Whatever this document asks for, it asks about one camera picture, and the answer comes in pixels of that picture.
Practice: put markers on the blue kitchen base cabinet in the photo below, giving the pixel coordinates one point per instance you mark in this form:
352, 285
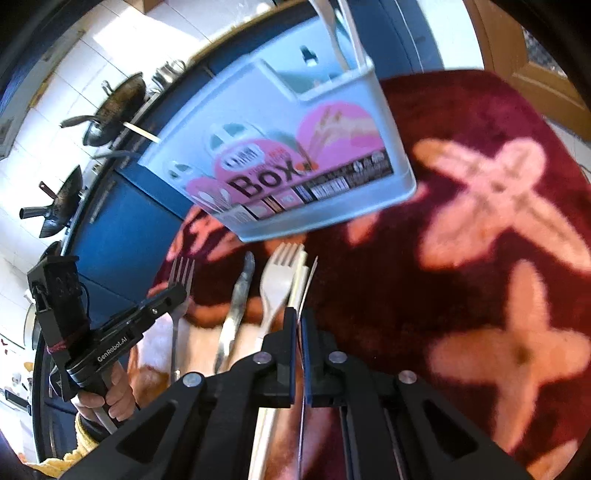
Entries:
124, 221

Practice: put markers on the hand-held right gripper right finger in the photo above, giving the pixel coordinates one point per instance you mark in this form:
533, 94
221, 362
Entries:
321, 369

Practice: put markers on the metal kettle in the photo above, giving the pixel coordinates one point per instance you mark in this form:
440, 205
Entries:
168, 71

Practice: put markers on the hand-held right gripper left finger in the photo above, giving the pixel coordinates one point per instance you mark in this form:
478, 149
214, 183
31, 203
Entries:
288, 360

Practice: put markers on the red printed blanket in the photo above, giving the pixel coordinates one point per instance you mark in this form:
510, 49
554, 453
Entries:
461, 277

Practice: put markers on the large black wok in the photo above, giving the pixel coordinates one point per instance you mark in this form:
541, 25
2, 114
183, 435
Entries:
115, 110

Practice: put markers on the small pale fork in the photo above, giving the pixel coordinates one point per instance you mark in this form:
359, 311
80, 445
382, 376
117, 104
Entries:
277, 286

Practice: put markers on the metal table knife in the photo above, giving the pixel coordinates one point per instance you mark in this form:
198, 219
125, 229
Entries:
233, 314

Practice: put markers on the light blue utensil box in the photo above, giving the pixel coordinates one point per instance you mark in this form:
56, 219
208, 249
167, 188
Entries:
277, 115

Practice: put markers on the white chopstick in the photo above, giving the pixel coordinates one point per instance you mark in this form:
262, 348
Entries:
298, 281

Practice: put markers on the person's left hand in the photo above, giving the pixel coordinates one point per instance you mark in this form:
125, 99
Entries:
120, 392

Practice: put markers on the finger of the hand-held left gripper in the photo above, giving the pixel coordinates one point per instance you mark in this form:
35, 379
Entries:
164, 300

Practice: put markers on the large metal fork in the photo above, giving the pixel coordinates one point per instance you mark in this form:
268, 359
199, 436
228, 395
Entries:
177, 337

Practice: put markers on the person's left forearm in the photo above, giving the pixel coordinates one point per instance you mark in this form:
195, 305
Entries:
83, 443

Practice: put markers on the small black wok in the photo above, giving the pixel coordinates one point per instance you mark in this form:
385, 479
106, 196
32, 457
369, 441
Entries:
57, 207

